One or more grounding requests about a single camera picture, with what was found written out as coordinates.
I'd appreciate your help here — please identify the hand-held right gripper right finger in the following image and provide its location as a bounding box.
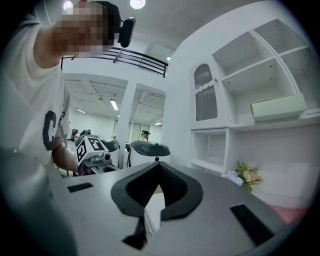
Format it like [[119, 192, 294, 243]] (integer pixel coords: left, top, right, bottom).
[[144, 161, 285, 256]]

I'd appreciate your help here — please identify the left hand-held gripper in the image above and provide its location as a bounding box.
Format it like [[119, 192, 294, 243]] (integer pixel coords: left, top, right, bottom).
[[75, 135, 121, 176]]

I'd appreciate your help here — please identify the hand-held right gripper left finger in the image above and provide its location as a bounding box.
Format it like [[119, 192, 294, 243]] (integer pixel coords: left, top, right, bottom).
[[63, 161, 161, 256]]

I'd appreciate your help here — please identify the pale green box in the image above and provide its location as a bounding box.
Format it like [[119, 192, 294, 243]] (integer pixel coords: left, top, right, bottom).
[[249, 93, 307, 123]]

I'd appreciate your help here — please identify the white shelf unit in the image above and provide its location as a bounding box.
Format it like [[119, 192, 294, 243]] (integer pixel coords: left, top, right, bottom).
[[188, 17, 320, 176]]

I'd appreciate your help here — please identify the person's left forearm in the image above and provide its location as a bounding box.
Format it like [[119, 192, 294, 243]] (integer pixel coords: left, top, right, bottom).
[[51, 141, 81, 177]]

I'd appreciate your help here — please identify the flower bouquet in black vase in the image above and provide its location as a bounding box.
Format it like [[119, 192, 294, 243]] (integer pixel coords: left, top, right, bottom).
[[223, 161, 265, 193]]

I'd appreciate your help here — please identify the ribbed glass cabinet door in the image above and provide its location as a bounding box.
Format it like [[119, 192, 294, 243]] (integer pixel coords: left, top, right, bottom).
[[193, 62, 218, 123]]

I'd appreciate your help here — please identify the pink book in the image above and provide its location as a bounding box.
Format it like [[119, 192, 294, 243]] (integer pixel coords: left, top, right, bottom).
[[269, 204, 308, 225]]

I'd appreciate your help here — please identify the person's white t-shirt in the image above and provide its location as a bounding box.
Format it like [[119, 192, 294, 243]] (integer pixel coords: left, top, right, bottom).
[[0, 14, 72, 166]]

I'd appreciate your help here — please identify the black balcony railing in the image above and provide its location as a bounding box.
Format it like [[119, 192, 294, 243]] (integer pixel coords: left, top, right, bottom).
[[61, 47, 169, 78]]

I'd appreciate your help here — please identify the person's head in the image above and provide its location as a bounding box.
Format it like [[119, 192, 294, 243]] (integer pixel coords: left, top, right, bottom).
[[53, 0, 121, 58]]

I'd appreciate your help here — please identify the black head-mounted camera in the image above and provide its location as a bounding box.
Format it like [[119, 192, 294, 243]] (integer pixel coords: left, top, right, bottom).
[[117, 16, 137, 49]]

